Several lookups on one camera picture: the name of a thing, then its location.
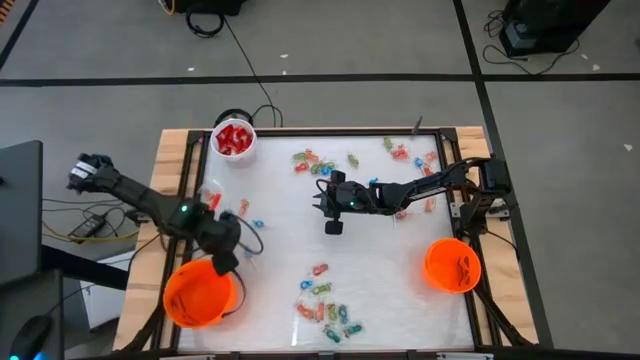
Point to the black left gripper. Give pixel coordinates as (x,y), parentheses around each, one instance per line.
(220,237)

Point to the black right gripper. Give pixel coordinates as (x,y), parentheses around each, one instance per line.
(345,200)

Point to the red Skittles pack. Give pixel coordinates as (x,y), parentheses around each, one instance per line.
(244,137)
(230,149)
(225,134)

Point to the red tag on arm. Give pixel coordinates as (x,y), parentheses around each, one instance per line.
(215,201)

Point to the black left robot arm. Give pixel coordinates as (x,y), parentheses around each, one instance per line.
(140,192)

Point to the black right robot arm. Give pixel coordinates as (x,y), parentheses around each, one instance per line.
(425,187)

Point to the orange wrapped candy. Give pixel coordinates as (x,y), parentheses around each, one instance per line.
(430,204)
(431,156)

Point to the green wrapped lollipop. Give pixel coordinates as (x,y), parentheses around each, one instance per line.
(316,169)

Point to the clear plastic wrapper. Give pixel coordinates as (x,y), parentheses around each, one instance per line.
(210,187)

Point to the white plastic bucket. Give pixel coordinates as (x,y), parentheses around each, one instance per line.
(239,160)

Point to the red wrapped lollipop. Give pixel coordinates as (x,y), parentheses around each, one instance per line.
(427,170)
(401,215)

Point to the white box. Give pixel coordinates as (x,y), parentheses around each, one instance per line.
(107,300)

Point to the black power adapter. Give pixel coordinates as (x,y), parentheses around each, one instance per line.
(87,226)

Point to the orange plastic bucket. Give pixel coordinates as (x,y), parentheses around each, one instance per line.
(445,265)

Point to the black metal beam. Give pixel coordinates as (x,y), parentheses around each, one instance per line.
(80,265)

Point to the dark grey monitor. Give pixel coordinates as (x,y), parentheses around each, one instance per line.
(20,215)

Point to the black computer mouse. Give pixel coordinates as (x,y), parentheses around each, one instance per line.
(30,337)

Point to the black floor box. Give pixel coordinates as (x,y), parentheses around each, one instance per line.
(210,6)

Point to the black equipment case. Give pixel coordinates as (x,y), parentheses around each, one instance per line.
(545,25)

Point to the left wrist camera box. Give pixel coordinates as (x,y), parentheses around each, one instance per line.
(226,264)

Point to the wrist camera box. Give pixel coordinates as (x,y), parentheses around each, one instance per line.
(334,227)
(226,264)

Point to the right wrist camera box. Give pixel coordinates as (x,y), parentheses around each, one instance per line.
(334,227)

